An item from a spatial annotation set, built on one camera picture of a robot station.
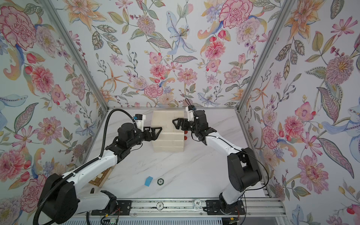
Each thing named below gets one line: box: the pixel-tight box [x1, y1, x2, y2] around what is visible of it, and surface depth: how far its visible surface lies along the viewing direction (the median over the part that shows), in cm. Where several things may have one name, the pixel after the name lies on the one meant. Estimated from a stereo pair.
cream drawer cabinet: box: [151, 110, 185, 153], surface depth 85 cm
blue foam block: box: [144, 175, 154, 188], surface depth 84 cm
